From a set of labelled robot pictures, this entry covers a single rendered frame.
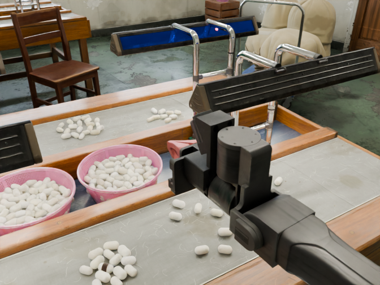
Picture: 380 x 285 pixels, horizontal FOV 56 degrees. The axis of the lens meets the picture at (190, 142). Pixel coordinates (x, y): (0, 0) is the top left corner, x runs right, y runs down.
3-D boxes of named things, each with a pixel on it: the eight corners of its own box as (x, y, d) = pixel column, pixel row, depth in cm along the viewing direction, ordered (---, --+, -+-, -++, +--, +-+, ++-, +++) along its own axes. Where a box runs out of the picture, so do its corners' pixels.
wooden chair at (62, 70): (66, 136, 287) (43, 20, 242) (34, 122, 308) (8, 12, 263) (107, 117, 318) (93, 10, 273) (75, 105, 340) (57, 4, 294)
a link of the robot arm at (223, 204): (203, 165, 51) (235, 190, 46) (234, 154, 54) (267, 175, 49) (203, 203, 54) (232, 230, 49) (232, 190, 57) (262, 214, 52)
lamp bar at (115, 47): (259, 35, 149) (260, 17, 145) (117, 57, 122) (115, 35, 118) (247, 31, 155) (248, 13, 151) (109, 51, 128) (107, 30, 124)
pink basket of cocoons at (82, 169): (177, 198, 113) (177, 174, 109) (96, 228, 102) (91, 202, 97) (143, 159, 133) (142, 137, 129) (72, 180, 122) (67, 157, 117)
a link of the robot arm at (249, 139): (197, 137, 47) (263, 180, 38) (246, 120, 51) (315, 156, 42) (197, 206, 52) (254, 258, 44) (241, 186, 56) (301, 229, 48)
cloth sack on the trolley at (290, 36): (329, 70, 361) (337, 33, 342) (280, 86, 324) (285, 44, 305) (286, 57, 401) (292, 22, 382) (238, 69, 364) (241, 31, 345)
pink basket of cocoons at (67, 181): (98, 214, 107) (94, 188, 102) (13, 270, 89) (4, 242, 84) (48, 181, 122) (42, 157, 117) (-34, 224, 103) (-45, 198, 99)
